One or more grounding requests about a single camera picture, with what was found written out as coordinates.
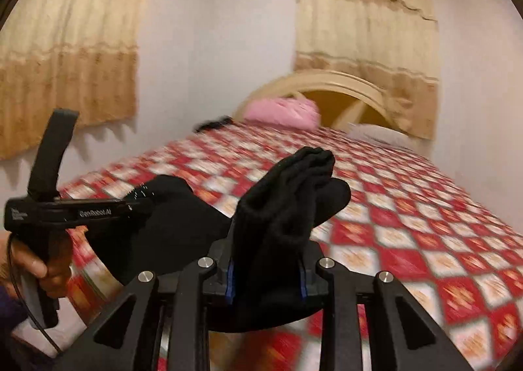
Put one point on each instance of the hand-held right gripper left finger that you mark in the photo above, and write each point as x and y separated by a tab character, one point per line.
229	281

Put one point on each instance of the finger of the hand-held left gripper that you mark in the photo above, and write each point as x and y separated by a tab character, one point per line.
139	205

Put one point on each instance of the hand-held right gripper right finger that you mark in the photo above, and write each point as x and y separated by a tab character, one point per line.
303	281

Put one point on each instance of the black pants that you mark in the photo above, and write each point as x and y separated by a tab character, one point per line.
278	211

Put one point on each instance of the person's left forearm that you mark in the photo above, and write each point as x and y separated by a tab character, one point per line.
10	313

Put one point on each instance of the person's left hand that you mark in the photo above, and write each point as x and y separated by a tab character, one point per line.
55	273

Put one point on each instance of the dark cloth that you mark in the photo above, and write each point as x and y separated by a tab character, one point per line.
210	124

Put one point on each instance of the red printed bedspread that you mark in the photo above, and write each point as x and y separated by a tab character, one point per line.
388	211

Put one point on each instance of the striped pillow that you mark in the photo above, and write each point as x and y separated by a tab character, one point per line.
380	135

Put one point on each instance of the beige floral curtain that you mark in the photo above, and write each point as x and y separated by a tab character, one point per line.
73	48
367	27

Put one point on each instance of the pink pillow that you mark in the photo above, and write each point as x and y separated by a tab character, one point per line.
282	111

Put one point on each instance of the cream wooden headboard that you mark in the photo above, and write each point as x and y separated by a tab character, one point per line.
327	99

